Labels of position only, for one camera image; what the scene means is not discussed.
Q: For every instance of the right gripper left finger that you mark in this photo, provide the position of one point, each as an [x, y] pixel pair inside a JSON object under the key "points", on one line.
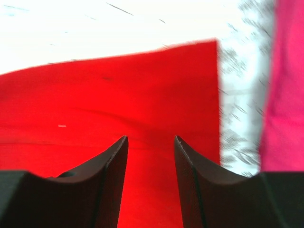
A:
{"points": [[87, 196]]}

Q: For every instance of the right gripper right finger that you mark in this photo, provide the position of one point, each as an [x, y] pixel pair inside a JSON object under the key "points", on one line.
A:
{"points": [[214, 197]]}

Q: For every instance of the red t shirt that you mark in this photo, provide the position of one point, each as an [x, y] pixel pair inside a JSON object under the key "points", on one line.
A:
{"points": [[55, 117]]}

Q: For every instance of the folded magenta t shirt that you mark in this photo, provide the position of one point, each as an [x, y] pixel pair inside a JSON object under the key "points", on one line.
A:
{"points": [[282, 141]]}

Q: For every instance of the floral patterned table mat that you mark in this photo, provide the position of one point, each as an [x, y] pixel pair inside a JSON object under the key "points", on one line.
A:
{"points": [[38, 32]]}

